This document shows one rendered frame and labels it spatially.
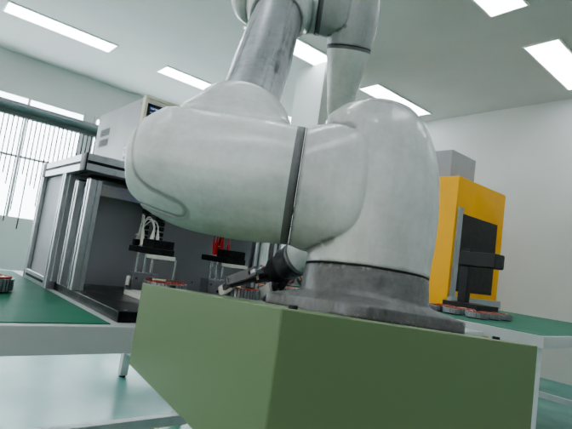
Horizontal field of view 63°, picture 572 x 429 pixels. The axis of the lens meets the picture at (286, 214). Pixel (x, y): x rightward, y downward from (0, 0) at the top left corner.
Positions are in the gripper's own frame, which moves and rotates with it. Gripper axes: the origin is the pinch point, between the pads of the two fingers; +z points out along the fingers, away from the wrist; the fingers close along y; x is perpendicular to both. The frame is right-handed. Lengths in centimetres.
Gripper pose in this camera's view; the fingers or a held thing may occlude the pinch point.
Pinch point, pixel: (241, 292)
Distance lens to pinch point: 138.3
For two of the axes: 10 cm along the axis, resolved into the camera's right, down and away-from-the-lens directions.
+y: 7.5, 1.7, 6.4
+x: -1.9, -8.7, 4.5
